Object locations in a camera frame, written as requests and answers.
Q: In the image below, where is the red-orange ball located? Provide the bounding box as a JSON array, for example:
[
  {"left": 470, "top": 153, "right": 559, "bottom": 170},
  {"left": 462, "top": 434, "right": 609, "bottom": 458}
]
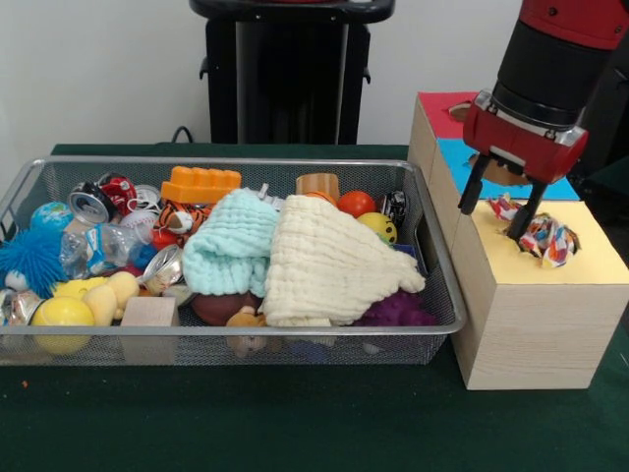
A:
[{"left": 337, "top": 190, "right": 377, "bottom": 217}]

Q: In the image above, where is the purple knobbly ball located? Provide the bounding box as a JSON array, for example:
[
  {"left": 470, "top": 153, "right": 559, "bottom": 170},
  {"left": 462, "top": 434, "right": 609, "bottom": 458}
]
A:
[{"left": 353, "top": 289, "right": 438, "bottom": 327}]

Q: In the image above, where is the orange toy brick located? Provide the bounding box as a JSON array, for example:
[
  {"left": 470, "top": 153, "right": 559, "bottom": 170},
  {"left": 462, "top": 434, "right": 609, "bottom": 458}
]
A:
[{"left": 160, "top": 165, "right": 243, "bottom": 204}]

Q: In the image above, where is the plain wooden block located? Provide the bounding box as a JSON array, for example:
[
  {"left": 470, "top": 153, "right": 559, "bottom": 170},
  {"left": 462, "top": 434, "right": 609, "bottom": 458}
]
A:
[{"left": 120, "top": 296, "right": 181, "bottom": 365}]

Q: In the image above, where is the dark green table cloth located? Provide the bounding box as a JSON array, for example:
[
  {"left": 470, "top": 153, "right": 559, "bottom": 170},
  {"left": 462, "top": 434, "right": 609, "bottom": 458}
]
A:
[
  {"left": 578, "top": 156, "right": 629, "bottom": 232},
  {"left": 0, "top": 142, "right": 629, "bottom": 472}
]

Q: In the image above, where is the orange tiger plush toy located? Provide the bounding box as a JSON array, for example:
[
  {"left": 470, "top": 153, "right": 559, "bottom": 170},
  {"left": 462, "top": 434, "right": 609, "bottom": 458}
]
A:
[{"left": 152, "top": 199, "right": 215, "bottom": 247}]

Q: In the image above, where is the cream white cloth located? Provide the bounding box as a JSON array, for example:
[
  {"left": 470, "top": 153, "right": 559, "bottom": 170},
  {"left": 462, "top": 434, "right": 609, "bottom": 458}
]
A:
[{"left": 259, "top": 195, "right": 427, "bottom": 328}]

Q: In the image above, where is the plain yellow ball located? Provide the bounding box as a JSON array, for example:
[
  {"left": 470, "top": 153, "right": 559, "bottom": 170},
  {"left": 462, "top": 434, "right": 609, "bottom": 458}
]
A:
[{"left": 31, "top": 296, "right": 96, "bottom": 355}]

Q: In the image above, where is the mint green cloth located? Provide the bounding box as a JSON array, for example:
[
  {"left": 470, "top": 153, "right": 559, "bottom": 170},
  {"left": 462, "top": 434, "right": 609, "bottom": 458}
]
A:
[{"left": 181, "top": 189, "right": 281, "bottom": 299}]

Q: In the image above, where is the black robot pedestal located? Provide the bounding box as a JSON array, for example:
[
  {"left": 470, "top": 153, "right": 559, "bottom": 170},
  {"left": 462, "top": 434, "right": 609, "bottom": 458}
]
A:
[{"left": 189, "top": 0, "right": 397, "bottom": 146}]

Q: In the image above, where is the silver mesh bin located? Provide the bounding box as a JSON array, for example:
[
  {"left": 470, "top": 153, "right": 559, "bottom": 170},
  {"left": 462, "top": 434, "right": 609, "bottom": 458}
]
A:
[{"left": 0, "top": 155, "right": 468, "bottom": 366}]

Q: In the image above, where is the wooden box with three holes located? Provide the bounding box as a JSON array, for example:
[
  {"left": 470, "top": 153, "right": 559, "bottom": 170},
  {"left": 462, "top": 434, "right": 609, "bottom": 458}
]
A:
[{"left": 408, "top": 90, "right": 629, "bottom": 391}]

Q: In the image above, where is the colourful polka dot cloth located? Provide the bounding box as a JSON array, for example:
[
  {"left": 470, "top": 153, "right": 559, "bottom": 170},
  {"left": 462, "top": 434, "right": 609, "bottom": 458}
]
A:
[{"left": 486, "top": 194, "right": 584, "bottom": 269}]

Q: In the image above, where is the black chair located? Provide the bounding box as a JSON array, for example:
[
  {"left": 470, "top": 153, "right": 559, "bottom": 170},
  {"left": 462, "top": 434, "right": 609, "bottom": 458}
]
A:
[{"left": 564, "top": 48, "right": 629, "bottom": 171}]

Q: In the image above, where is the light blue spiky ball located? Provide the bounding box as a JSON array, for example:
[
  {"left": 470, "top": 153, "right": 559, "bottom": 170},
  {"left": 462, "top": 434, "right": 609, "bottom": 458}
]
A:
[{"left": 0, "top": 228, "right": 68, "bottom": 300}]

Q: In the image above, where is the yellow smiley ball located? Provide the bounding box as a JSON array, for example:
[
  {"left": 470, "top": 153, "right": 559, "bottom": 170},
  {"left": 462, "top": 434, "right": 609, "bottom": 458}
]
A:
[{"left": 357, "top": 212, "right": 398, "bottom": 246}]

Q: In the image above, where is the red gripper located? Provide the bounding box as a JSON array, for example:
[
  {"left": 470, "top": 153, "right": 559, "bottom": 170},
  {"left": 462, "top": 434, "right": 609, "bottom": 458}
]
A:
[{"left": 457, "top": 104, "right": 590, "bottom": 242}]

